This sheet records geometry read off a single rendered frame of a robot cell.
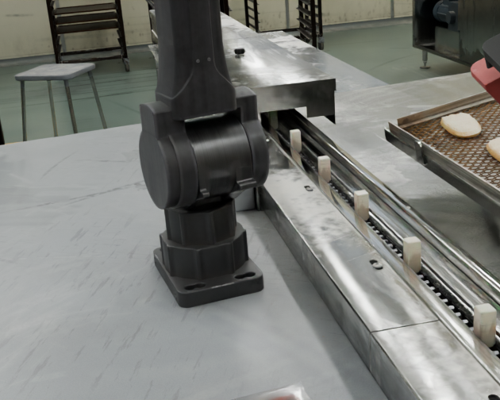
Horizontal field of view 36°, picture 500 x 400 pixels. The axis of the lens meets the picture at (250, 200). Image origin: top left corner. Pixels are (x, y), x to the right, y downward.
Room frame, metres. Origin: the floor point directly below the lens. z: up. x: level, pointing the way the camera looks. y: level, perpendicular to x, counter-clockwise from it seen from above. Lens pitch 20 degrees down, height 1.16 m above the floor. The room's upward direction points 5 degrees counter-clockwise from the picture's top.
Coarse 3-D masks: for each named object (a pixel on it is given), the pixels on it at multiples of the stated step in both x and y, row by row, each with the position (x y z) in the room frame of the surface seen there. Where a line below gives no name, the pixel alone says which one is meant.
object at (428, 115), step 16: (480, 96) 0.99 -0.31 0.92; (432, 112) 0.98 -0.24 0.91; (448, 112) 0.98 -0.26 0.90; (464, 112) 0.97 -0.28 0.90; (480, 112) 0.96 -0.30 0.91; (400, 128) 0.93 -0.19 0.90; (416, 128) 0.96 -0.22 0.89; (432, 128) 0.94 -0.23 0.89; (496, 128) 0.89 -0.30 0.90; (432, 144) 0.89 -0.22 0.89; (480, 144) 0.85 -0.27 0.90; (448, 160) 0.80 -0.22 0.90; (464, 160) 0.82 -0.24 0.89; (464, 176) 0.76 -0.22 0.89; (480, 176) 0.76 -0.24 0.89; (496, 176) 0.75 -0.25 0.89; (496, 192) 0.70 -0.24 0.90
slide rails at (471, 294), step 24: (264, 120) 1.22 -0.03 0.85; (288, 120) 1.21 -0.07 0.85; (288, 144) 1.07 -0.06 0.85; (312, 144) 1.06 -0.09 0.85; (312, 168) 0.95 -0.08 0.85; (336, 168) 0.95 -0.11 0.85; (336, 192) 0.86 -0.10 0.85; (384, 216) 0.77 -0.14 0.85; (432, 264) 0.65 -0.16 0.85; (456, 288) 0.60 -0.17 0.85
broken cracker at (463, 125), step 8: (448, 120) 0.93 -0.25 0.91; (456, 120) 0.92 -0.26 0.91; (464, 120) 0.91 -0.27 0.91; (472, 120) 0.91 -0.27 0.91; (448, 128) 0.91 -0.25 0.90; (456, 128) 0.89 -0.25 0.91; (464, 128) 0.89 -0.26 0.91; (472, 128) 0.88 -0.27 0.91; (480, 128) 0.89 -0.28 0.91; (456, 136) 0.89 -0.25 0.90; (464, 136) 0.88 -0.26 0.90; (472, 136) 0.88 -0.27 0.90
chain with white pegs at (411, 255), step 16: (272, 112) 1.20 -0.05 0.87; (320, 160) 0.93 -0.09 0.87; (352, 208) 0.83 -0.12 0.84; (368, 208) 0.79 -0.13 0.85; (368, 224) 0.78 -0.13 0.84; (384, 240) 0.73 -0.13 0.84; (416, 240) 0.66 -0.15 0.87; (400, 256) 0.69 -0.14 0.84; (416, 256) 0.65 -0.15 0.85; (416, 272) 0.65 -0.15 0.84; (432, 288) 0.62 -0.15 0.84; (448, 304) 0.59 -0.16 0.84; (464, 320) 0.56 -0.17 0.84; (480, 320) 0.52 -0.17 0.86; (480, 336) 0.52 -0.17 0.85; (496, 352) 0.51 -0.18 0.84
